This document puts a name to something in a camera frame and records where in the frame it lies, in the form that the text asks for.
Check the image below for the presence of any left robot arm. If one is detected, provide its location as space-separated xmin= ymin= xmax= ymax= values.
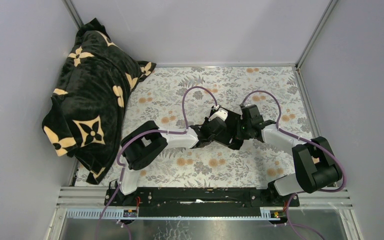
xmin=115 ymin=107 xmax=229 ymax=206

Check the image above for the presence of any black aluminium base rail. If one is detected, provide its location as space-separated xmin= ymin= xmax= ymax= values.
xmin=56 ymin=186 xmax=353 ymax=222

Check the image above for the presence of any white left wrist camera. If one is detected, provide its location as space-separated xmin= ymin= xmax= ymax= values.
xmin=208 ymin=107 xmax=228 ymax=121

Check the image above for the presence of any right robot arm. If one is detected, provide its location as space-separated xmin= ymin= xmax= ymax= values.
xmin=236 ymin=104 xmax=346 ymax=206

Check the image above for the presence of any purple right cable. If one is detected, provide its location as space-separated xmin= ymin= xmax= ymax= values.
xmin=240 ymin=90 xmax=347 ymax=240

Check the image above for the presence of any floral tablecloth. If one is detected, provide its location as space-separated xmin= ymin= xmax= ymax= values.
xmin=122 ymin=66 xmax=313 ymax=188

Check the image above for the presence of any black floral blanket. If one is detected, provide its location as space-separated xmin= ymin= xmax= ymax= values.
xmin=41 ymin=18 xmax=156 ymax=185

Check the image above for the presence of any black paper box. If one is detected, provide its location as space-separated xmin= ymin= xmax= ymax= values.
xmin=205 ymin=112 xmax=244 ymax=150

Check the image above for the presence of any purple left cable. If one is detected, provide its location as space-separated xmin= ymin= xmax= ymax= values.
xmin=98 ymin=86 xmax=221 ymax=240

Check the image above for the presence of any purple cable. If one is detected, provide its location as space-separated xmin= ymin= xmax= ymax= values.
xmin=98 ymin=86 xmax=221 ymax=240
xmin=240 ymin=90 xmax=347 ymax=240

